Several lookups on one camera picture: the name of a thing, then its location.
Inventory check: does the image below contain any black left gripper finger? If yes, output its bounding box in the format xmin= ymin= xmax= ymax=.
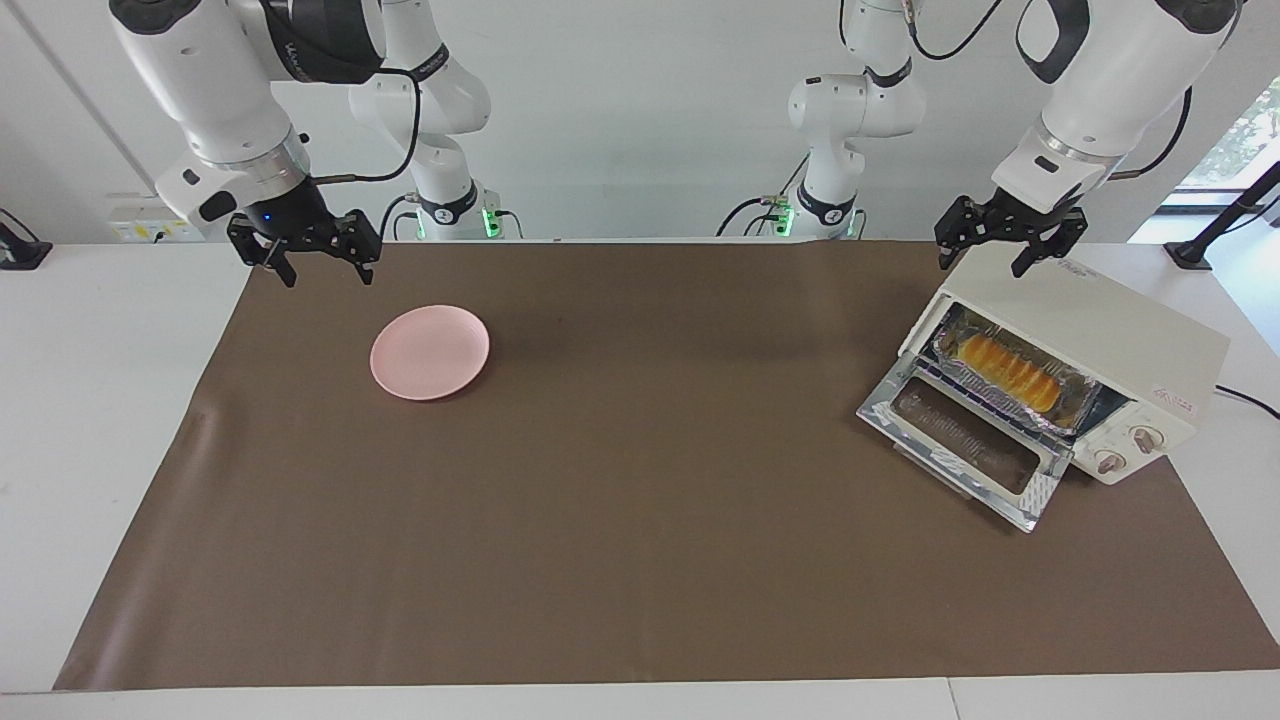
xmin=935 ymin=197 xmax=986 ymax=271
xmin=1012 ymin=208 xmax=1089 ymax=279

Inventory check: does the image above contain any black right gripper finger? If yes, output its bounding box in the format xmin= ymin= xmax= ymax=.
xmin=228 ymin=215 xmax=299 ymax=289
xmin=335 ymin=210 xmax=382 ymax=286

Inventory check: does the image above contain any yellow sliced bread loaf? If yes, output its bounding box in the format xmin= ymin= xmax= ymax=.
xmin=958 ymin=335 xmax=1061 ymax=413

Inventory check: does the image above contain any silver aluminium foil tray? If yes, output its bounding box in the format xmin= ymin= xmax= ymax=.
xmin=930 ymin=305 xmax=1099 ymax=436

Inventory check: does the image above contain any cream toaster oven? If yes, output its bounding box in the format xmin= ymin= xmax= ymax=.
xmin=857 ymin=245 xmax=1231 ymax=533

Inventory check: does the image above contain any glass oven door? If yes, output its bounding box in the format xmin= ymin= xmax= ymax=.
xmin=857 ymin=352 xmax=1073 ymax=533

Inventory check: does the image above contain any pink round plate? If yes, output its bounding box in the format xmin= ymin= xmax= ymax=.
xmin=370 ymin=305 xmax=491 ymax=402

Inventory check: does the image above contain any window with greenery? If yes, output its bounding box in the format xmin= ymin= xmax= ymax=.
xmin=1180 ymin=75 xmax=1280 ymax=191

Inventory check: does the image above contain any black table clamp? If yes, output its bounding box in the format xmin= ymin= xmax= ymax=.
xmin=0 ymin=208 xmax=53 ymax=271

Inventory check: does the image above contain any brown table mat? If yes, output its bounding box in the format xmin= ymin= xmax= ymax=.
xmin=53 ymin=240 xmax=1280 ymax=691

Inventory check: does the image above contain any black base cable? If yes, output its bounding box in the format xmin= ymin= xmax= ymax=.
xmin=378 ymin=193 xmax=426 ymax=241
xmin=715 ymin=150 xmax=813 ymax=239

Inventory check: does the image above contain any white wall socket box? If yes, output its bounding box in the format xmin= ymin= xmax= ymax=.
xmin=108 ymin=195 xmax=201 ymax=244

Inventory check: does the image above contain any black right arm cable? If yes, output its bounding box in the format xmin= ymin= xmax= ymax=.
xmin=310 ymin=68 xmax=421 ymax=184

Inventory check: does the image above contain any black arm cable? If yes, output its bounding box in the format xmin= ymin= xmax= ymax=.
xmin=905 ymin=0 xmax=1006 ymax=61
xmin=310 ymin=68 xmax=421 ymax=184

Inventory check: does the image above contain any black camera stand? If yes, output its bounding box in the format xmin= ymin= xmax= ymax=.
xmin=1165 ymin=160 xmax=1280 ymax=271

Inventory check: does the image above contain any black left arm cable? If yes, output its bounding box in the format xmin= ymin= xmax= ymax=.
xmin=905 ymin=0 xmax=1006 ymax=61

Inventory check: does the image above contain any black oven power cord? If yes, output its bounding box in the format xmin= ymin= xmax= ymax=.
xmin=1215 ymin=385 xmax=1280 ymax=421

